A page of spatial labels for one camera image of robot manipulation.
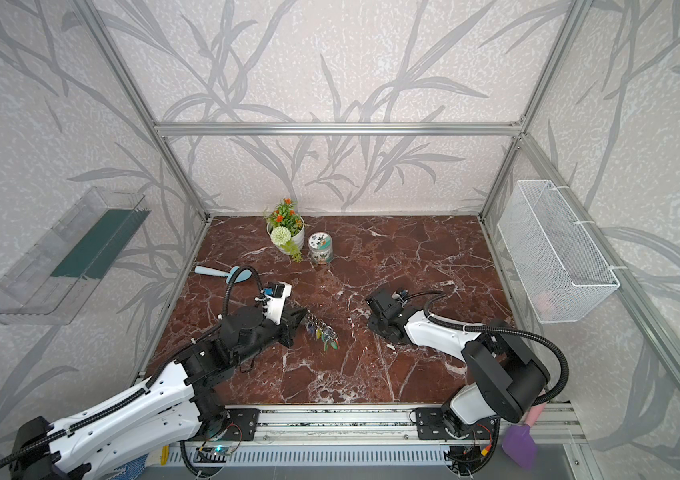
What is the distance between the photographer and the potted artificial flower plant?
96 centimetres

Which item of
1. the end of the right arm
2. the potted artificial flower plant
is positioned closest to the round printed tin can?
the potted artificial flower plant

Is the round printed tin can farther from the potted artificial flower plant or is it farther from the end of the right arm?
the end of the right arm
